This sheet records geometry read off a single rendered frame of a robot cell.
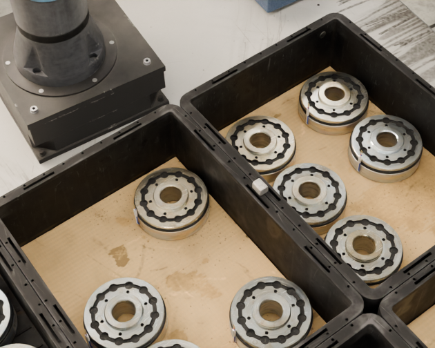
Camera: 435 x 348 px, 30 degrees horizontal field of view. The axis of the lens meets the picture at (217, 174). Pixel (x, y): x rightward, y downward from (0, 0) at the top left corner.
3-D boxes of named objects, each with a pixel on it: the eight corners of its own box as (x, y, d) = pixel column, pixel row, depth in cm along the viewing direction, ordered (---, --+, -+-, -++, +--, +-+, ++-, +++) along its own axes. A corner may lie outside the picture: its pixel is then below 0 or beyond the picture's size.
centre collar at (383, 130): (362, 139, 115) (362, 137, 115) (386, 123, 117) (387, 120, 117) (387, 160, 113) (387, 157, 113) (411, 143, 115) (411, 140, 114)
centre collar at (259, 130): (236, 138, 116) (236, 135, 116) (264, 123, 118) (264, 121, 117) (255, 161, 114) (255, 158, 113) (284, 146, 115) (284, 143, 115)
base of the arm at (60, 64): (6, 34, 138) (-6, -10, 130) (92, 14, 141) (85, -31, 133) (26, 98, 130) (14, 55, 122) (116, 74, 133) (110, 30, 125)
